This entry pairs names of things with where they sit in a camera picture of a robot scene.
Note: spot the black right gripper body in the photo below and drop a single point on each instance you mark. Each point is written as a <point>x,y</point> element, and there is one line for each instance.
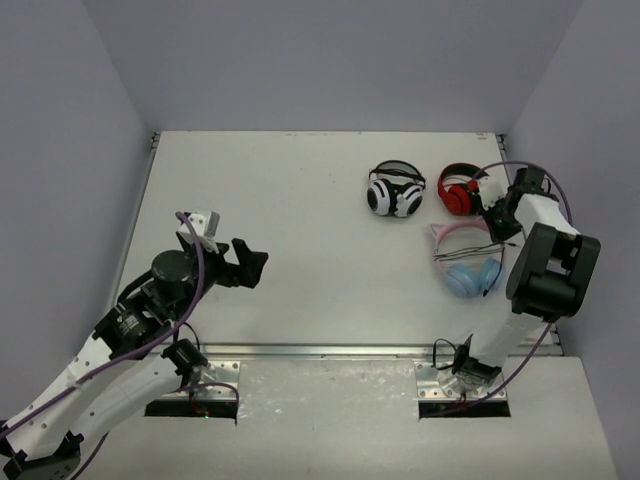
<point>501,222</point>

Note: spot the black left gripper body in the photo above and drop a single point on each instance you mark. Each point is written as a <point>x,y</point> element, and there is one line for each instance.
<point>232,265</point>

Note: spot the pink blue cat-ear headphones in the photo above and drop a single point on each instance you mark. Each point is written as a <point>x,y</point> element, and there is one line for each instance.
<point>469,271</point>

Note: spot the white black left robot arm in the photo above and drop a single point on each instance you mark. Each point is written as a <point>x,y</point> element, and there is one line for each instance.
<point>132,357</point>

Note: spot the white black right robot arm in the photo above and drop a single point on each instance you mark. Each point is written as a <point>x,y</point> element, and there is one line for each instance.
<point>548,280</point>

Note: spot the red black headphones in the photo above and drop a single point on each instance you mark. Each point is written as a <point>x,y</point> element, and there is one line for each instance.
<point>461,199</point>

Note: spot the white black headphones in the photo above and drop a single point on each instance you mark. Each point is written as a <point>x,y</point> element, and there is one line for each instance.
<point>395,188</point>

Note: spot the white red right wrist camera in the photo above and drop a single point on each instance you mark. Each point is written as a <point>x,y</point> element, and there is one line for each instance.
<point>490,192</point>

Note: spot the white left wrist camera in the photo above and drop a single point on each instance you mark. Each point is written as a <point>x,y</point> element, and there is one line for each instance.
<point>198,223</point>

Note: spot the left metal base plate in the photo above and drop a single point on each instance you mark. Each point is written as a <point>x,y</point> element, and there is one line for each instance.
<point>215,382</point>

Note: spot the metal base plate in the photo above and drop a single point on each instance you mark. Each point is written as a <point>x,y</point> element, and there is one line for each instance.
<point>439,386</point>
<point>215,382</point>

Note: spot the silver aluminium rail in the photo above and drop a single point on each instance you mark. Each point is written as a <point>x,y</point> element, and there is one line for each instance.
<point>318,351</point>

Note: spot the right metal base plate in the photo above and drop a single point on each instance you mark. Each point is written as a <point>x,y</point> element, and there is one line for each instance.
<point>439,386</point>

